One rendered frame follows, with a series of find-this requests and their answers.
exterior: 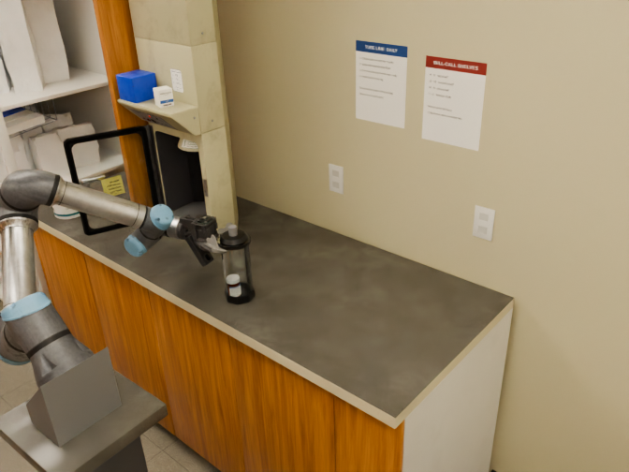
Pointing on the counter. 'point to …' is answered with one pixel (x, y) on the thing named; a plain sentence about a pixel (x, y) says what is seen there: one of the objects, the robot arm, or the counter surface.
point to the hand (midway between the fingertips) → (234, 245)
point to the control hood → (187, 114)
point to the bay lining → (179, 172)
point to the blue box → (137, 85)
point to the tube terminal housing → (212, 167)
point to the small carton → (163, 96)
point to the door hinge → (155, 164)
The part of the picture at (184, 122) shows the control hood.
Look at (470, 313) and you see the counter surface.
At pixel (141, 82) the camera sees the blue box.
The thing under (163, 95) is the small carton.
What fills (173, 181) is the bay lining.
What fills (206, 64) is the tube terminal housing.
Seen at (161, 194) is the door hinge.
